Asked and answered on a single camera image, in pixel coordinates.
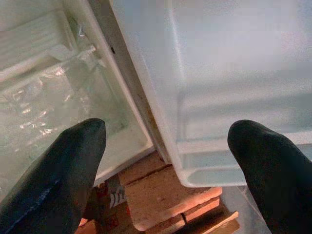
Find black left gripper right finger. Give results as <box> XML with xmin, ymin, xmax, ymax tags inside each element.
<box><xmin>227</xmin><ymin>119</ymin><xmax>312</xmax><ymax>234</ymax></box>

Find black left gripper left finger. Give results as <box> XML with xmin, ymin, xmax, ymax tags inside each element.
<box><xmin>0</xmin><ymin>117</ymin><xmax>107</xmax><ymax>234</ymax></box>

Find clear plastic fridge drawer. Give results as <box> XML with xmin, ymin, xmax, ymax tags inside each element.
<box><xmin>0</xmin><ymin>45</ymin><xmax>130</xmax><ymax>195</ymax></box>

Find white fridge body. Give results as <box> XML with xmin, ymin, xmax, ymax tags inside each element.
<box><xmin>0</xmin><ymin>0</ymin><xmax>171</xmax><ymax>195</ymax></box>

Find white fridge door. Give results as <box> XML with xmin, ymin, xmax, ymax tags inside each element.
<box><xmin>109</xmin><ymin>0</ymin><xmax>312</xmax><ymax>188</ymax></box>

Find printed cardboard carton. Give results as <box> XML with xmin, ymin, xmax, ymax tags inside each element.
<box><xmin>86</xmin><ymin>179</ymin><xmax>134</xmax><ymax>234</ymax></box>

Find wooden pallet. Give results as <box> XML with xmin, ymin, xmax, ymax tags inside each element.
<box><xmin>78</xmin><ymin>151</ymin><xmax>241</xmax><ymax>234</ymax></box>

